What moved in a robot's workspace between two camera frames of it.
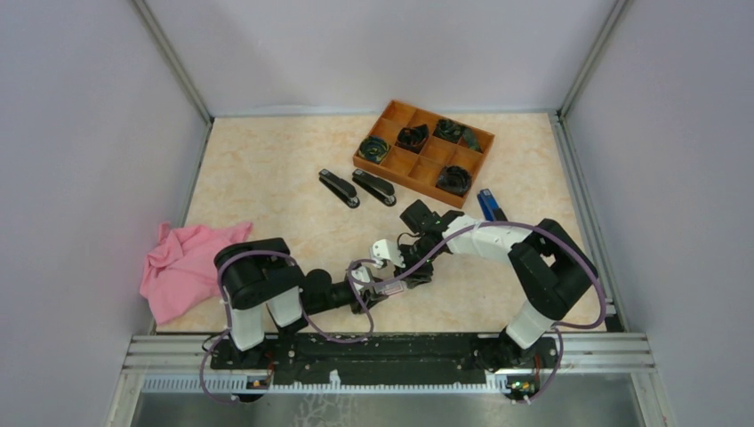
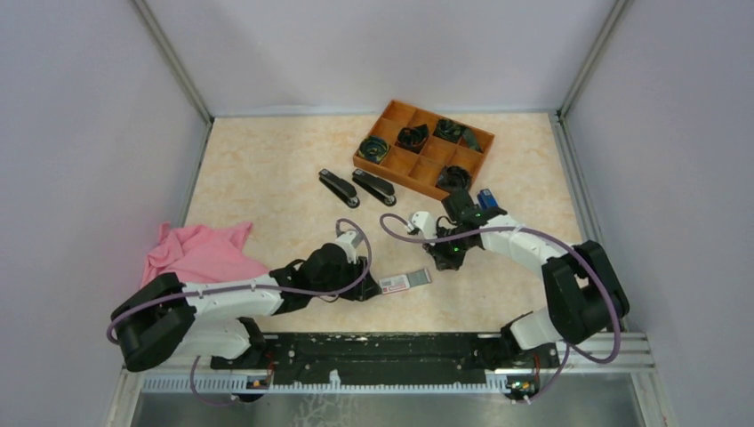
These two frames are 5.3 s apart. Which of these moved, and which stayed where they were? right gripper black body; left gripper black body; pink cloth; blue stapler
Moved: right gripper black body; left gripper black body
Stayed: blue stapler; pink cloth
